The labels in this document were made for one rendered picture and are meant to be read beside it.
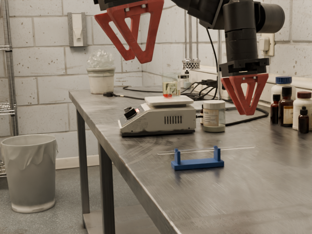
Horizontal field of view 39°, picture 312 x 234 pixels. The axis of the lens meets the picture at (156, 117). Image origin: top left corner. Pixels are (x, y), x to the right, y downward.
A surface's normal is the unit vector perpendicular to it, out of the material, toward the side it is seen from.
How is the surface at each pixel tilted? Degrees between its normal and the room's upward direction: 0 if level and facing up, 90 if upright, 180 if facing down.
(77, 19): 90
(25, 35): 90
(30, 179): 94
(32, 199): 94
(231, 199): 0
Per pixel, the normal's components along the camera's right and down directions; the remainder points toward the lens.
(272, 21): 0.59, 0.30
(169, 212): -0.03, -0.99
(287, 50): -0.96, 0.07
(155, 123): 0.13, 0.16
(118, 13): 0.32, 0.49
